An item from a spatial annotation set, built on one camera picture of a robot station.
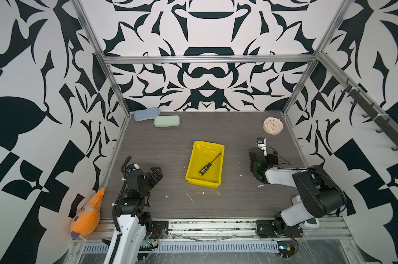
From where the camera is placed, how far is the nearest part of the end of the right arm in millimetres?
725

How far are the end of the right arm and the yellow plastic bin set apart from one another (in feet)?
0.60

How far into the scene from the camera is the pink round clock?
43.3 inches

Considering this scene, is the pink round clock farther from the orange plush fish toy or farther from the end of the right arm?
the orange plush fish toy

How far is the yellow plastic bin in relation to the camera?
2.79ft

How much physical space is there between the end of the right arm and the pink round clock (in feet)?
0.96
